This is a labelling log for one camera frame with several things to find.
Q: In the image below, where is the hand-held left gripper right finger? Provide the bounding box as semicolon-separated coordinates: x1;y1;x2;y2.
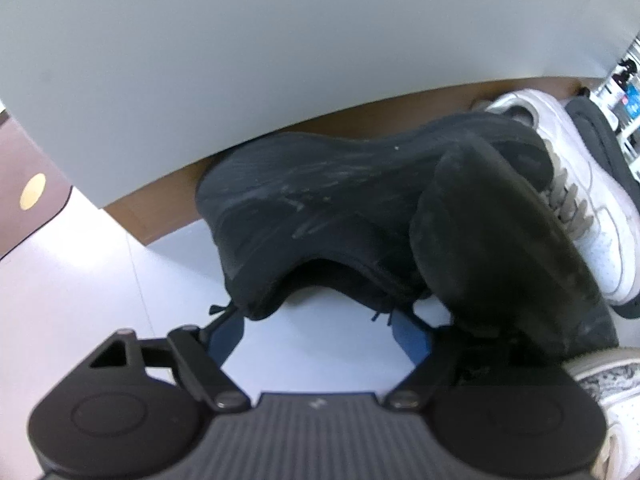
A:
384;309;471;412

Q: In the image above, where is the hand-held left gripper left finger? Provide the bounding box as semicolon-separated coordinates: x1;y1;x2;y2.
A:
87;306;252;412

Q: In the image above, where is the dark grey buckle clog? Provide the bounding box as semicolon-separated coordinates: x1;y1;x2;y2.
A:
409;139;621;366
564;96;640;321

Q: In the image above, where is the black mesh sneaker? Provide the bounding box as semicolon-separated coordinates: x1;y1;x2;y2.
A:
194;112;558;328

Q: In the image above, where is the white lace-up sneaker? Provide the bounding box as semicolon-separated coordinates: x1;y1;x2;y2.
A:
471;89;640;307
565;344;640;480

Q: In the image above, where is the brown floor mat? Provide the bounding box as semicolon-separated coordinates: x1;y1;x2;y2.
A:
0;117;75;267

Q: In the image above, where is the grey cabinet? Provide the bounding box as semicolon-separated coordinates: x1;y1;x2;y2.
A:
0;0;640;247

